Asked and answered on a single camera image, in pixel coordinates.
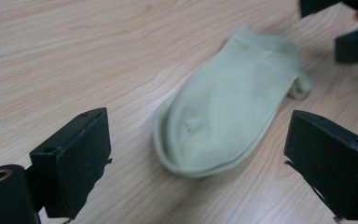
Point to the light green sock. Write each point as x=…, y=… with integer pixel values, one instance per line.
x=301, y=87
x=230, y=102

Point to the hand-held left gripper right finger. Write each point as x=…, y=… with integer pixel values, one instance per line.
x=329, y=161

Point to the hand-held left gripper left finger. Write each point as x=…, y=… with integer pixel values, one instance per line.
x=74, y=161

